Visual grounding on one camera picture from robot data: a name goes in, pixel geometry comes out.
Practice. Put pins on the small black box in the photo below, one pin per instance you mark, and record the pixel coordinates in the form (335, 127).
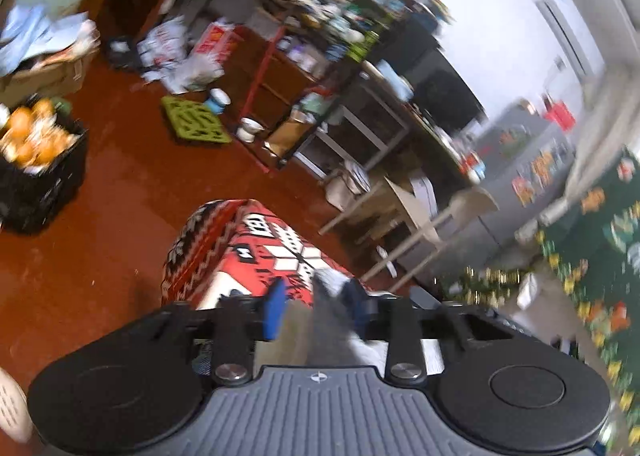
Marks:
(120, 53)

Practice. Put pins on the small Christmas tree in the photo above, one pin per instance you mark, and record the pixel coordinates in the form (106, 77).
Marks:
(480, 281)

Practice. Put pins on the white bag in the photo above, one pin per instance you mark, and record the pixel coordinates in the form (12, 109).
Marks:
(345, 186)

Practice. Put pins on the blue bowl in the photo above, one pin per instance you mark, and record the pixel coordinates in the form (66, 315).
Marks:
(218, 100)

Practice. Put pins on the white paper scrap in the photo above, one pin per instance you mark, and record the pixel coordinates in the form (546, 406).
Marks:
(387, 261)

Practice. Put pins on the white hanging cloth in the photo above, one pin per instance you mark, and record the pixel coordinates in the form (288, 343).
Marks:
(530, 291)

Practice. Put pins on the pile of oranges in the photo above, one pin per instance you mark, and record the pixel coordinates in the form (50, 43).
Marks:
(25, 130)

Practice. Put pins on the pale pink perforated plastic item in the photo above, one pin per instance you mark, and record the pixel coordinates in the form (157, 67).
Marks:
(12, 406)

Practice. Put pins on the red white cardboard box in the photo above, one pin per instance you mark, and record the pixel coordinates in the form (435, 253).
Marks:
(215, 43)

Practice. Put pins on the beige plastic chair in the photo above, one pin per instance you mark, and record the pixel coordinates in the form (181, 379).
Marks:
(470, 206)

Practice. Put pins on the white plastic bags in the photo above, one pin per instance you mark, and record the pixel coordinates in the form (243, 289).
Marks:
(170, 55)

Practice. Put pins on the green plastic board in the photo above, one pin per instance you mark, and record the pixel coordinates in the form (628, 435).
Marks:
(195, 120)

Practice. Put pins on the green Christmas wall banner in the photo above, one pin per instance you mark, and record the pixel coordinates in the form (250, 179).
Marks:
(590, 246)

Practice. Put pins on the red paper cup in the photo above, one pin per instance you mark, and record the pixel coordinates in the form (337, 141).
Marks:
(472, 166)

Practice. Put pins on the black monitor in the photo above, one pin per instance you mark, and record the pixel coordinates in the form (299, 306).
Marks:
(450, 95)

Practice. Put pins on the grey t-shirt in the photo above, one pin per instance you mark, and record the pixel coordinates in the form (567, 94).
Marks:
(330, 326)

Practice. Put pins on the brown paper bag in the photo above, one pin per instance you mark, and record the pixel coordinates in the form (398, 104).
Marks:
(290, 138)

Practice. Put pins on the black plastic crate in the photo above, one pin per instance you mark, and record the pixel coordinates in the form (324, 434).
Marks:
(45, 191)

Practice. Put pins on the red patterned knit blanket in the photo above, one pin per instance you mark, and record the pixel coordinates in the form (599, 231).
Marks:
(210, 246)

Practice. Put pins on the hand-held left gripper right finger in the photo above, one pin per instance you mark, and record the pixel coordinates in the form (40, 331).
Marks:
(356, 308)

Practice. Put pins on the colourful fridge stickers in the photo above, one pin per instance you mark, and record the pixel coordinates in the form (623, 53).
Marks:
(540, 175)

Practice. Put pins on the white bowl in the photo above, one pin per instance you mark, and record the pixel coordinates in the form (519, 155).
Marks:
(250, 129)

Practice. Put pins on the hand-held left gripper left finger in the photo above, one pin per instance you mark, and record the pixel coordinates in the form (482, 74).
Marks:
(275, 310)

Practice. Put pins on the grey refrigerator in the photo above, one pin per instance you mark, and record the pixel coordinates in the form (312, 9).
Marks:
(500, 231)

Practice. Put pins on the black frame desk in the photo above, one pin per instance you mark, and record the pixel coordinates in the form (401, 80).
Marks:
(425, 135)

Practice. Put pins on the red hanging ornament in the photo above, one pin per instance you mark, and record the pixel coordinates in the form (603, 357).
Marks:
(559, 113)

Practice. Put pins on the white air conditioner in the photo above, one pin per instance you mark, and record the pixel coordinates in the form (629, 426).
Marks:
(570, 30)

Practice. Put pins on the black computer case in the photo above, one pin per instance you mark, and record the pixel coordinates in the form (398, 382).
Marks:
(422, 38)

